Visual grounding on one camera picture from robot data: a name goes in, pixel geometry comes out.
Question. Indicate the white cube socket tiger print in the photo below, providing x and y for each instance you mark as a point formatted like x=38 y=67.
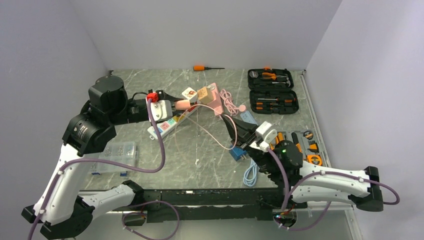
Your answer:
x=190 y=94

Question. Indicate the pink round plug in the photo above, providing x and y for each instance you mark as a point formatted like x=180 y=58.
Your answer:
x=242 y=108

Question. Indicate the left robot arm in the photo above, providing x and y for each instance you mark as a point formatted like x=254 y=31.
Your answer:
x=61 y=211

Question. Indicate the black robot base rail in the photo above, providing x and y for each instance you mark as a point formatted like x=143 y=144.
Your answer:
x=210 y=204

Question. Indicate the orange pliers in case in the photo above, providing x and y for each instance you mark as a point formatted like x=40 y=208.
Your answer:
x=274 y=77

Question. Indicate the white power strip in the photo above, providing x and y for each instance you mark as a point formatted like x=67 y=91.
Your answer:
x=165 y=127

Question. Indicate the pink power strip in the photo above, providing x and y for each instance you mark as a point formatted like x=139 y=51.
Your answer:
x=216 y=103

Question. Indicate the orange handled screwdriver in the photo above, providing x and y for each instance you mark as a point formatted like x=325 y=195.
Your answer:
x=200 y=68

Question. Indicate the dark blue cube socket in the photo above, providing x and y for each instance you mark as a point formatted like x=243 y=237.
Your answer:
x=238 y=153

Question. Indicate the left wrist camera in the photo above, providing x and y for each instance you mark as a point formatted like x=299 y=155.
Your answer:
x=158 y=110

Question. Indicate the yellow tape measure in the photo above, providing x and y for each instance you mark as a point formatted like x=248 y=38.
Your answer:
x=314 y=159

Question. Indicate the grey tool tray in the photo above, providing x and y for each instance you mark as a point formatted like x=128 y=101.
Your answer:
x=305 y=140

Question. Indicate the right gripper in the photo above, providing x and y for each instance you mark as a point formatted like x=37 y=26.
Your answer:
x=246 y=131

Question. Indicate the light blue power strip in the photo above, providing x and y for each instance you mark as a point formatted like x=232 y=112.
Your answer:
x=247 y=117

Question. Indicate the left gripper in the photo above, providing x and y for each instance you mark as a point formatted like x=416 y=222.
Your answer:
x=161 y=93

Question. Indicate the black tool case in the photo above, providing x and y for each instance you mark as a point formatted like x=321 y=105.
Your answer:
x=269 y=97

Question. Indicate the beige cube socket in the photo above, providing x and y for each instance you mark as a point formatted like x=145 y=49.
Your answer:
x=205 y=95

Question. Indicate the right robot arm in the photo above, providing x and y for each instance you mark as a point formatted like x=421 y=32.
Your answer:
x=302 y=181

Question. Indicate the salmon usb charger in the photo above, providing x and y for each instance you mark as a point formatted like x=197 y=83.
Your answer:
x=182 y=105

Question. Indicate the clear plastic screw box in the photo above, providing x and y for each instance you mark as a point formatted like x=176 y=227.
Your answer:
x=120 y=152

